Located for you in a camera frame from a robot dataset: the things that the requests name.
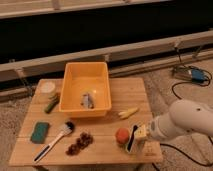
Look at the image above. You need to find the yellow banana toy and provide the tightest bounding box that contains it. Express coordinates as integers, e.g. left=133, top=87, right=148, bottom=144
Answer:
left=118, top=107, right=138, bottom=119

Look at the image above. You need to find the teal green sponge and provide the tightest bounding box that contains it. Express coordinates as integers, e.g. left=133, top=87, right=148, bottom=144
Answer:
left=30, top=122, right=49, bottom=144

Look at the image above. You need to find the white round container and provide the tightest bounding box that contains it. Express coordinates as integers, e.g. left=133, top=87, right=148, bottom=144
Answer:
left=40, top=81, right=56, bottom=95

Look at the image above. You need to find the black cable on floor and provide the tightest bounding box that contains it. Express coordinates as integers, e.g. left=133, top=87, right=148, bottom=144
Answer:
left=151, top=68, right=213, bottom=171

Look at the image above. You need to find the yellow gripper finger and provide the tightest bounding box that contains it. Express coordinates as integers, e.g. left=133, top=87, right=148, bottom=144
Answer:
left=134, top=126, right=146, bottom=142

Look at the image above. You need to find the blue power device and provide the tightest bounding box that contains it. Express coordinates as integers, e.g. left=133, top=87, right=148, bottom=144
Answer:
left=172, top=66, right=205, bottom=83

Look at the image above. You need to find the green plastic cup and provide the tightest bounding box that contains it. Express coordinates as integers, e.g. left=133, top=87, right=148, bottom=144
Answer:
left=126, top=142, right=139, bottom=154

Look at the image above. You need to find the green cucumber toy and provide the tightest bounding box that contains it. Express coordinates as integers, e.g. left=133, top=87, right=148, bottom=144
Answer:
left=44, top=95, right=59, bottom=113

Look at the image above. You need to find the yellow plastic bin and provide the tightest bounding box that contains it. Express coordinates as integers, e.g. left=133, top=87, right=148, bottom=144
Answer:
left=59, top=62, right=112, bottom=118

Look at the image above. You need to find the brown grape bunch toy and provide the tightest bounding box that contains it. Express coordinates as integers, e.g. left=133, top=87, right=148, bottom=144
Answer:
left=66, top=132, right=94, bottom=156

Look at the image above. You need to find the whiteboard eraser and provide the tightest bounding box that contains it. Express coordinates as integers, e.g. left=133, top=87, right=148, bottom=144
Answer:
left=127, top=125, right=138, bottom=145

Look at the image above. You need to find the wooden slatted table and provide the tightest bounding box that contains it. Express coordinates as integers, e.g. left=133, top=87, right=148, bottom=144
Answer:
left=9, top=78, right=163, bottom=166

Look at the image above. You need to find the white handled dish brush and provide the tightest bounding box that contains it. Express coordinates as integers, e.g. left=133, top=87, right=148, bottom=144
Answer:
left=33, top=121, right=75, bottom=163

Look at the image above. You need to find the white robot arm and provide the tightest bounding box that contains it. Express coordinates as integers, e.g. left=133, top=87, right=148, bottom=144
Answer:
left=134, top=100, right=213, bottom=141

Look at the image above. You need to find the small grey object in bin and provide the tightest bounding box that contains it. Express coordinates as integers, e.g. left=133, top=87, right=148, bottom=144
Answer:
left=81, top=93, right=94, bottom=109

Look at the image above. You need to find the red orange plastic cup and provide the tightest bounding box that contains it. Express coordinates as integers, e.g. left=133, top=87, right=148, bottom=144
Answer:
left=115, top=128, right=129, bottom=144

